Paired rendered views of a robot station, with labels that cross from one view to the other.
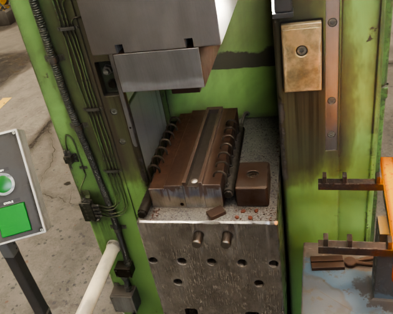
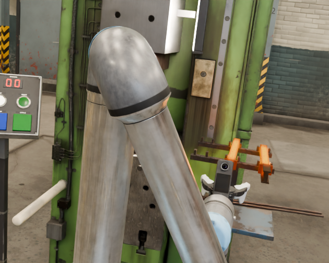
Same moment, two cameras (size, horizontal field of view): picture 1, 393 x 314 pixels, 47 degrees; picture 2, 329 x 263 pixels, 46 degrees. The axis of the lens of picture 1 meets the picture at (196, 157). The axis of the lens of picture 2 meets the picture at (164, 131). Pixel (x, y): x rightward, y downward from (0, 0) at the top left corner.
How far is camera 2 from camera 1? 0.79 m
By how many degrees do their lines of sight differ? 20
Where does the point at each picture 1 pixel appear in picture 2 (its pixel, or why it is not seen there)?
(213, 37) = (161, 49)
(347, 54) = (225, 82)
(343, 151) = (216, 140)
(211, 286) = not seen: hidden behind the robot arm
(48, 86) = (63, 67)
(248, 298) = (143, 218)
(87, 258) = (24, 227)
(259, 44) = (183, 85)
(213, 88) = not seen: hidden behind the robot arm
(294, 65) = (198, 81)
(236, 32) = (172, 75)
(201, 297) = not seen: hidden behind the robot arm
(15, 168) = (33, 96)
